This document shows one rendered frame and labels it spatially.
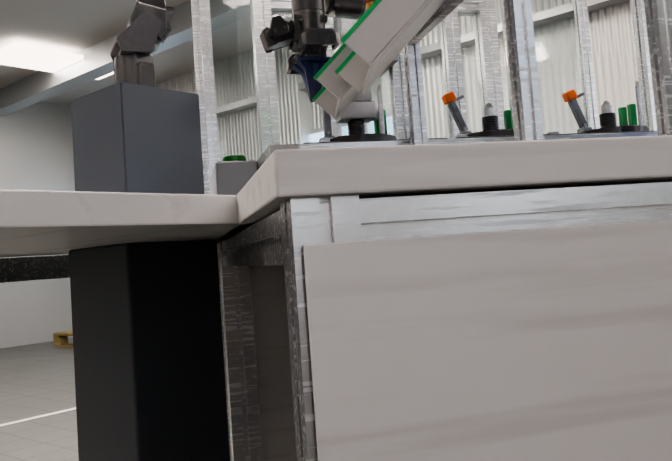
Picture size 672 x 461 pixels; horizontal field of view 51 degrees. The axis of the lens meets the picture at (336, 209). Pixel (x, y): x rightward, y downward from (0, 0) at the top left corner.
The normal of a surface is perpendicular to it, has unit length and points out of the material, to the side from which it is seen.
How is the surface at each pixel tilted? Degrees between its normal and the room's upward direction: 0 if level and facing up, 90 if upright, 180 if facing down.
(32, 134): 90
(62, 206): 90
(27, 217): 90
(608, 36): 90
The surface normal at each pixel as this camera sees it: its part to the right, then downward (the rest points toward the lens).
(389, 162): 0.22, -0.08
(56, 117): 0.76, -0.10
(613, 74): -0.65, 0.00
